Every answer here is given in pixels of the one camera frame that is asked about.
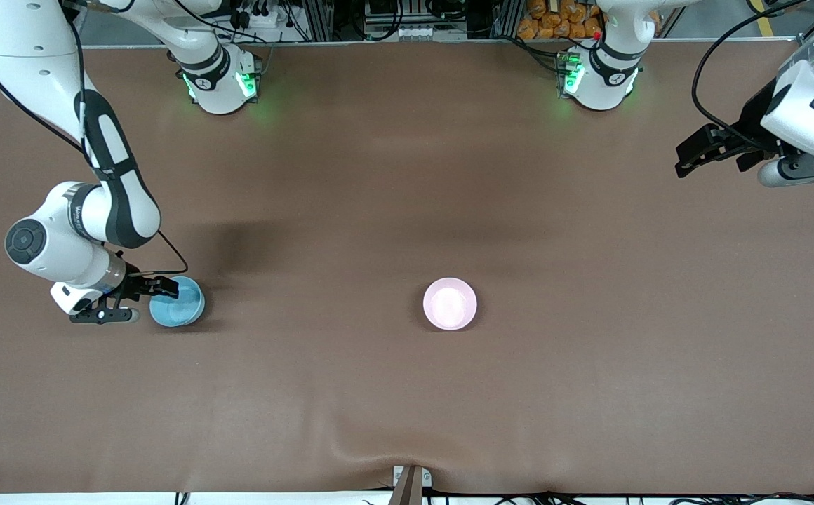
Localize brown table mat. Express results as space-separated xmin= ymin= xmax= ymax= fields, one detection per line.
xmin=0 ymin=39 xmax=814 ymax=496

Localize light blue bowl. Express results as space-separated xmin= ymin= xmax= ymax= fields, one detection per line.
xmin=149 ymin=276 xmax=206 ymax=328

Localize white power strip black plugs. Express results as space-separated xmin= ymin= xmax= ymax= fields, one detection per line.
xmin=228 ymin=0 xmax=288 ymax=30

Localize aluminium frame post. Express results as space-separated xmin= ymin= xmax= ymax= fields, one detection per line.
xmin=300 ymin=0 xmax=335 ymax=42
xmin=493 ymin=0 xmax=524 ymax=38

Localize grey camera mount clamp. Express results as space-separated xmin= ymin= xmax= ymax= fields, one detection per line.
xmin=387 ymin=464 xmax=433 ymax=505

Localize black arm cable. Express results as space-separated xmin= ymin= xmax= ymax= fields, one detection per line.
xmin=690 ymin=0 xmax=814 ymax=152
xmin=0 ymin=0 xmax=190 ymax=276

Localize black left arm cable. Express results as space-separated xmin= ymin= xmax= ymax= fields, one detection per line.
xmin=690 ymin=0 xmax=814 ymax=152

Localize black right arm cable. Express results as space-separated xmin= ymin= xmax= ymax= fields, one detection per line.
xmin=0 ymin=0 xmax=190 ymax=276

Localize pink bowl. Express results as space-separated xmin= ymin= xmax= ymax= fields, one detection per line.
xmin=422 ymin=277 xmax=479 ymax=332

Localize pile of orange items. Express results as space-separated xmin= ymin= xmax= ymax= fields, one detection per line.
xmin=517 ymin=0 xmax=604 ymax=41

